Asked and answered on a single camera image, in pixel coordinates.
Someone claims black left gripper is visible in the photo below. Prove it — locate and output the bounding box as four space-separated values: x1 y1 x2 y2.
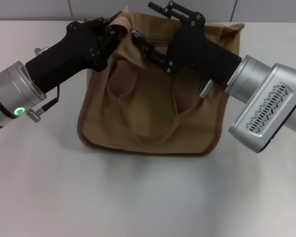
25 10 123 94

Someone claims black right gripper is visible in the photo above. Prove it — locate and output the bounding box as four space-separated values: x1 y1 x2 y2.
132 0 243 87

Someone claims silver zipper pull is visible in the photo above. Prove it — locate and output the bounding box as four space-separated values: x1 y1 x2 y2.
131 28 146 40

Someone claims khaki fabric food bag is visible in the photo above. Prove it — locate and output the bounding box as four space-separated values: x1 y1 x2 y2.
77 4 245 158

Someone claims right gripper cable with connector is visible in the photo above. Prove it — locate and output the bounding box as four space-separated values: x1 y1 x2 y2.
199 79 213 99

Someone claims gripper cable with connector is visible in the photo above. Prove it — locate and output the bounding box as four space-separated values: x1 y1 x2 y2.
26 85 62 122
199 79 213 99

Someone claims left gripper cable with connector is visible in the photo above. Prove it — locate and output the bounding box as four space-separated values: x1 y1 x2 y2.
26 85 62 122

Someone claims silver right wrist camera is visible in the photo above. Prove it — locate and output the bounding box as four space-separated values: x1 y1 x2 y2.
227 63 296 154

